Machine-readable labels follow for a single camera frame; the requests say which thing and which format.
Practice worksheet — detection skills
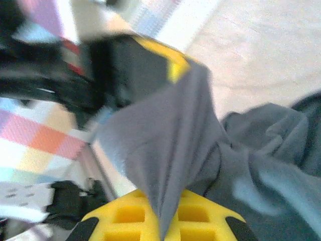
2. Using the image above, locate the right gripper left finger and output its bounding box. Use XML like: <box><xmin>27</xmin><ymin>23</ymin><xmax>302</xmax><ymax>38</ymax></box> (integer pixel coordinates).
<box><xmin>65</xmin><ymin>189</ymin><xmax>162</xmax><ymax>241</ymax></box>

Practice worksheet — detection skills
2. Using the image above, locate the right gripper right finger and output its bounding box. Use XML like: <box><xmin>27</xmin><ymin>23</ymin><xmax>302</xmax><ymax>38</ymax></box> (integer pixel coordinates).
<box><xmin>163</xmin><ymin>189</ymin><xmax>258</xmax><ymax>241</ymax></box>

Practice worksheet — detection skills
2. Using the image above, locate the grey t-shirt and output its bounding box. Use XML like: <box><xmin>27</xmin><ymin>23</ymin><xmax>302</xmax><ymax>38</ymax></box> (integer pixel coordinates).
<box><xmin>90</xmin><ymin>65</ymin><xmax>321</xmax><ymax>241</ymax></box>

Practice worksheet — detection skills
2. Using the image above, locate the aluminium side rail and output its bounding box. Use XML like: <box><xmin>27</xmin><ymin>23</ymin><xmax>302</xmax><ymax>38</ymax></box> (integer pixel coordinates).
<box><xmin>77</xmin><ymin>144</ymin><xmax>119</xmax><ymax>202</ymax></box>

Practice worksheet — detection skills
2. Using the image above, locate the white slotted cable duct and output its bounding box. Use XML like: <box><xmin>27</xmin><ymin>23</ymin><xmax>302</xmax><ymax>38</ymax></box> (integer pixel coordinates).
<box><xmin>0</xmin><ymin>181</ymin><xmax>55</xmax><ymax>224</ymax></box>

